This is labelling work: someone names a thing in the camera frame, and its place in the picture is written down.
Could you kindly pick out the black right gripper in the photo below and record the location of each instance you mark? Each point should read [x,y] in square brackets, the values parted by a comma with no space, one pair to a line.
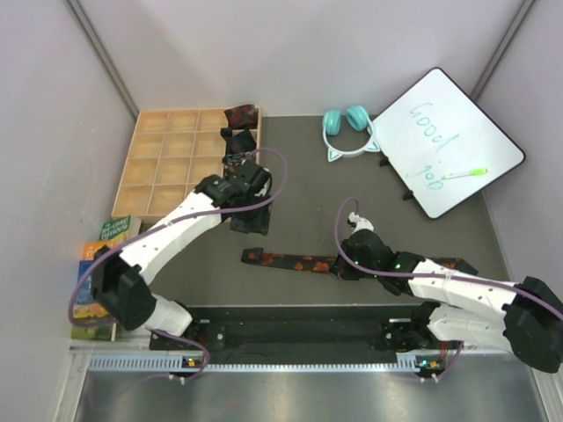
[345,272]

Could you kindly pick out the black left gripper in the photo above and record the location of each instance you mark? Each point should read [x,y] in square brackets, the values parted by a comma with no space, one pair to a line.
[258,225]

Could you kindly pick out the black orange floral tie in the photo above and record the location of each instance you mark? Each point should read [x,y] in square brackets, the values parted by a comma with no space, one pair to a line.
[309,264]

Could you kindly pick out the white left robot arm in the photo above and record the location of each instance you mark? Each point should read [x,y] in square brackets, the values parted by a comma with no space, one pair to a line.
[120,281]

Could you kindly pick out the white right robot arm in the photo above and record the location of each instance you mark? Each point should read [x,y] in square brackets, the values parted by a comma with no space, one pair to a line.
[523,318]

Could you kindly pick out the multicolour paisley rolled tie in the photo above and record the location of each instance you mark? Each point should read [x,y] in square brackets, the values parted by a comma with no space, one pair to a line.
[231,162]

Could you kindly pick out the dark blue rolled tie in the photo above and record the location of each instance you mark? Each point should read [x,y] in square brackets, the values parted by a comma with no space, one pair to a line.
[239,142]

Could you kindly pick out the dark red rolled tie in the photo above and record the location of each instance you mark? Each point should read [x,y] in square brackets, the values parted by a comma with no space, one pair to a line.
[242,117]

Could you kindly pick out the wooden compartment tray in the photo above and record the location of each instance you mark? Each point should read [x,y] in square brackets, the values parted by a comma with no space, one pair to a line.
[170,152]

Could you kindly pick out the white dry erase board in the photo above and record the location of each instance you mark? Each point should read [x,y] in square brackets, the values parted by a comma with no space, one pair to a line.
[434,128]

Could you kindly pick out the teal cat ear headphones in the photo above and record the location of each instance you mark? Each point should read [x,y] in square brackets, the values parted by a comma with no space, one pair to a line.
[355,119]

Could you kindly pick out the green paperback book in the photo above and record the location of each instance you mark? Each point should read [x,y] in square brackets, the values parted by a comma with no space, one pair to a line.
[120,229]

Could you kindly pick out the green marker pen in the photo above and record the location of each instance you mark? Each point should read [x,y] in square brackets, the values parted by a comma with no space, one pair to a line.
[463,174]

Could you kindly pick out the orange paperback book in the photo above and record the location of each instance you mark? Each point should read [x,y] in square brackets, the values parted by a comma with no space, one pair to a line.
[90,249]

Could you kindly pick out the blue Animal Farm book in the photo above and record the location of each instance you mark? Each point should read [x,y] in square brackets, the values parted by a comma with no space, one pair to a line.
[87,311]

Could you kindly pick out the slotted cable duct rail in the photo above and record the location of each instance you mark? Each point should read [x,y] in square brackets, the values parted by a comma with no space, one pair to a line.
[182,364]

